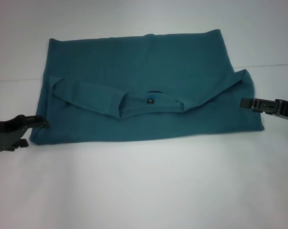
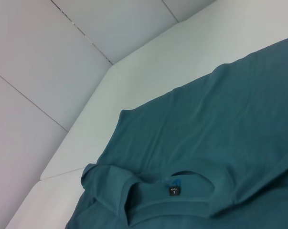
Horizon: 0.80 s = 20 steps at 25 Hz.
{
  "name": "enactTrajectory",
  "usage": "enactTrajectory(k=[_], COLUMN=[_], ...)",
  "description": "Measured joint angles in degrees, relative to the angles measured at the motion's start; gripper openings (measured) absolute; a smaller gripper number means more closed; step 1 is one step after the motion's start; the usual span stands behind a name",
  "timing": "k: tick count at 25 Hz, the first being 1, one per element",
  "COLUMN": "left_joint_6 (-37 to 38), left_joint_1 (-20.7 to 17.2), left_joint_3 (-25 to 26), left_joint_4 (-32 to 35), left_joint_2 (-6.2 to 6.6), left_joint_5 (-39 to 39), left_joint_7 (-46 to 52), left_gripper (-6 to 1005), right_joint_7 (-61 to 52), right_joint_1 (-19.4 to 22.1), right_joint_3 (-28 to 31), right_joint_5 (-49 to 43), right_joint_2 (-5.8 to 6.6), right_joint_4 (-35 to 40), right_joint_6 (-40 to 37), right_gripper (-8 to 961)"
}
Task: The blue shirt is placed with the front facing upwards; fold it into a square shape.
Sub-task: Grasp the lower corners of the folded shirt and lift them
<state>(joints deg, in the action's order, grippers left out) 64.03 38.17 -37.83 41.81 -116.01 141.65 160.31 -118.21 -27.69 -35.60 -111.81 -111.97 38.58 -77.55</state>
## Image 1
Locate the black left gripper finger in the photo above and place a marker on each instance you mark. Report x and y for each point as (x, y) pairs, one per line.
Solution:
(38, 120)
(22, 143)

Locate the teal t-shirt with FREE print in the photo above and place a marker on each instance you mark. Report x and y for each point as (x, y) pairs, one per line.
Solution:
(146, 66)

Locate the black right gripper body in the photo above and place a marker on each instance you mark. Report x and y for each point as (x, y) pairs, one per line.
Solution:
(287, 109)

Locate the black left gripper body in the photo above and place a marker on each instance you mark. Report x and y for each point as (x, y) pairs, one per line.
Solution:
(5, 132)

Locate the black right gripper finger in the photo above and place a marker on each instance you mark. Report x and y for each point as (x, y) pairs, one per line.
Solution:
(246, 103)

